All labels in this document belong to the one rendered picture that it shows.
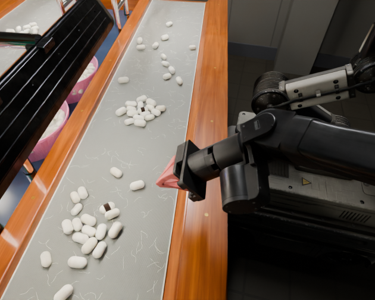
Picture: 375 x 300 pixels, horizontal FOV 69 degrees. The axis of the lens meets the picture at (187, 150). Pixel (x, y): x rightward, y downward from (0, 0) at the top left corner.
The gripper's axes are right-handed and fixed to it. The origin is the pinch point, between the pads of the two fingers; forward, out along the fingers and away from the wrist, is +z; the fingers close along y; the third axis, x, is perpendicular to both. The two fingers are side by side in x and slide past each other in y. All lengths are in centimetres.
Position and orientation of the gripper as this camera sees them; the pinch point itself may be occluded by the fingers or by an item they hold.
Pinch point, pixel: (161, 183)
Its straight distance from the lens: 55.6
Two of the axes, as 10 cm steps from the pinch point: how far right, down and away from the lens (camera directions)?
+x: 6.3, 5.8, 5.3
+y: -1.1, 7.3, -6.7
